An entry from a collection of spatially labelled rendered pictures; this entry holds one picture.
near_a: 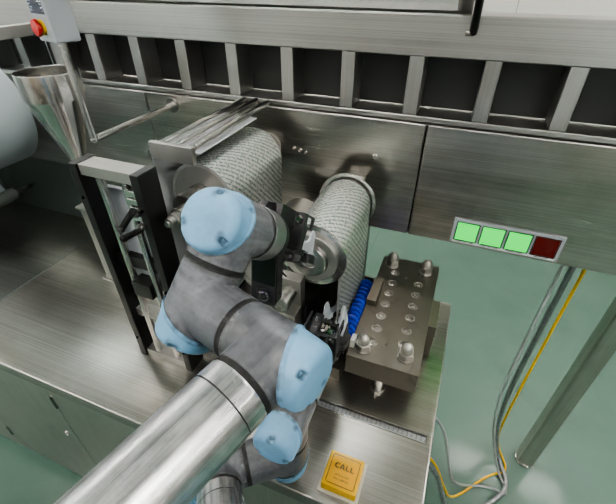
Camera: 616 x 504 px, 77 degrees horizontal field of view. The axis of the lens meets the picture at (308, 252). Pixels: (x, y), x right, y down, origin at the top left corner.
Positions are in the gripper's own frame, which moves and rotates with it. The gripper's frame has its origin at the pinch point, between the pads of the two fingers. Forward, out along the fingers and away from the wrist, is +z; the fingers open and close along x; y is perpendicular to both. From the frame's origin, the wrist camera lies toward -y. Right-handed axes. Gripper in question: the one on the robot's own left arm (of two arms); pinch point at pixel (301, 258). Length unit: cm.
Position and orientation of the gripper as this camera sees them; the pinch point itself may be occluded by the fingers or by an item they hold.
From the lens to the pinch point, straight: 75.1
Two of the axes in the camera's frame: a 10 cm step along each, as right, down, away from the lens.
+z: 2.9, 0.8, 9.5
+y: 2.3, -9.7, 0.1
